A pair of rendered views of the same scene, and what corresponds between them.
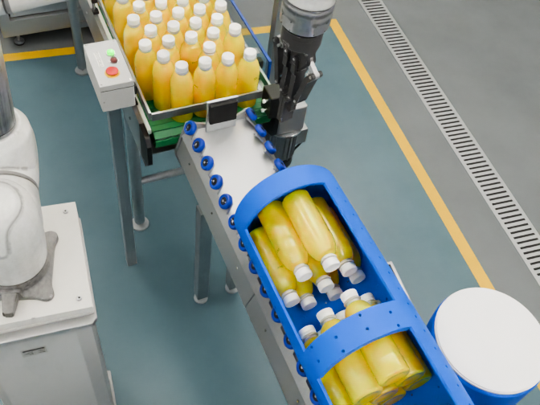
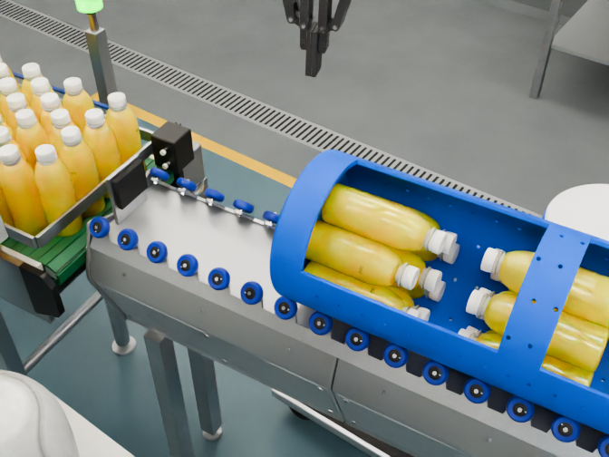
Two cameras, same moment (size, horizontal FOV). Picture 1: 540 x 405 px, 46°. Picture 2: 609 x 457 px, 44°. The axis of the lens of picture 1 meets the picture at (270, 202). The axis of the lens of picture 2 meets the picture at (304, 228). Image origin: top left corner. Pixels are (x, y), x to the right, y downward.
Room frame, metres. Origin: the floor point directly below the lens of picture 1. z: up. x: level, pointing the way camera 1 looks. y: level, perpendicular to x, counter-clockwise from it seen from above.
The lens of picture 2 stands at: (0.13, 0.47, 2.02)
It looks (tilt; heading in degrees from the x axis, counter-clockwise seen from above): 43 degrees down; 331
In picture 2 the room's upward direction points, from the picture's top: straight up
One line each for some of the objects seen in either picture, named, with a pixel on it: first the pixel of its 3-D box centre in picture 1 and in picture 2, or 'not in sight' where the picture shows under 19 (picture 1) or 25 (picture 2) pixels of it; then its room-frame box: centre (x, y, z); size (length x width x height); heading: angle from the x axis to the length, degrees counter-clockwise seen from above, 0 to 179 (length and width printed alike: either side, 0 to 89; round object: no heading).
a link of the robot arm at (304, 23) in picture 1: (306, 10); not in sight; (0.94, 0.00, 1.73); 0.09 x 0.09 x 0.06
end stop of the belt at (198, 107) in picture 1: (213, 104); (102, 188); (1.46, 0.23, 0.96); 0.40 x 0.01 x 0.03; 121
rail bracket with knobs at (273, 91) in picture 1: (274, 101); (171, 150); (1.54, 0.04, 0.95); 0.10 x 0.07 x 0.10; 121
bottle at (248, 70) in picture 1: (247, 79); (124, 139); (1.57, 0.14, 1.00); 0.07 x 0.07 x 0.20
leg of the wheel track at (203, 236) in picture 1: (202, 257); (172, 408); (1.30, 0.22, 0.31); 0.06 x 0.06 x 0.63; 31
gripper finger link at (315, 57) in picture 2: (288, 107); (316, 50); (0.94, 0.00, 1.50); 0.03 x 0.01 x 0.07; 133
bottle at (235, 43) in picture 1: (233, 54); (82, 122); (1.68, 0.21, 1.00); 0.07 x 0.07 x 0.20
